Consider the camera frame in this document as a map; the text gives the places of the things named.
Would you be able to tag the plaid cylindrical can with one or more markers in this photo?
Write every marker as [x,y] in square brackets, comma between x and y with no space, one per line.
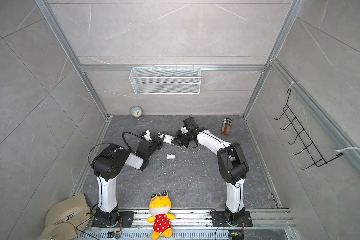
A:
[226,126]

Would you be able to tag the black wall hook rack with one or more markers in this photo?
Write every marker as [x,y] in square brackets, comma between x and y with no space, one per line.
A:
[303,136]

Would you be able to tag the aluminium rail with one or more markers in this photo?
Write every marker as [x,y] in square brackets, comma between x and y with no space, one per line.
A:
[187,219]

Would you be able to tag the white battery cover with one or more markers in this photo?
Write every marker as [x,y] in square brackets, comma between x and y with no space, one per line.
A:
[170,156]

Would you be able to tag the beige cap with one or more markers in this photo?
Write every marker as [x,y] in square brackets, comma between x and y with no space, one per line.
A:
[66,219]

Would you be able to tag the small round clock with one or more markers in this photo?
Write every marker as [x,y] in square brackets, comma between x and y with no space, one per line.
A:
[136,112]

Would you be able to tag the white remote control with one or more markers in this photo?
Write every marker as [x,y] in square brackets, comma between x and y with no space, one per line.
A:
[168,139]

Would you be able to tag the yellow frog plush toy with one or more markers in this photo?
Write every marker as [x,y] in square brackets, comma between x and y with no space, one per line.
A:
[159,208]

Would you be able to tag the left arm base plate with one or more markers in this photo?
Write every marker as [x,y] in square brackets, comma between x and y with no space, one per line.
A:
[113,220]

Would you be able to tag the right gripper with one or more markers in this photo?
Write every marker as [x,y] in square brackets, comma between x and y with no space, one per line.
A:
[178,140]

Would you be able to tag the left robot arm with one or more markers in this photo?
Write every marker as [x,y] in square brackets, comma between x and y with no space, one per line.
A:
[108,164]

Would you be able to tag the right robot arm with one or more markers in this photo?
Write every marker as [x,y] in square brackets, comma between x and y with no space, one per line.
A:
[233,165]

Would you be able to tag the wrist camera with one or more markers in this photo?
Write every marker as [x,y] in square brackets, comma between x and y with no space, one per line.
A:
[184,130]
[146,135]

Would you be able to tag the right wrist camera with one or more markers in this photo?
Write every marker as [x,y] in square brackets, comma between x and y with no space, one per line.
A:
[184,130]

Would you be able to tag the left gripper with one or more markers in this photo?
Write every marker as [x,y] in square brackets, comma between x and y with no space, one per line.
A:
[156,139]

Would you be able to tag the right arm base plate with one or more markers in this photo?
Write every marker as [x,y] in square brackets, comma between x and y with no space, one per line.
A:
[226,219]

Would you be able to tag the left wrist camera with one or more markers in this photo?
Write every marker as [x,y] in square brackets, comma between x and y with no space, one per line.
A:
[146,135]

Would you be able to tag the white wire mesh basket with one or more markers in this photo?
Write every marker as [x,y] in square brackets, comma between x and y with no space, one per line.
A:
[166,80]

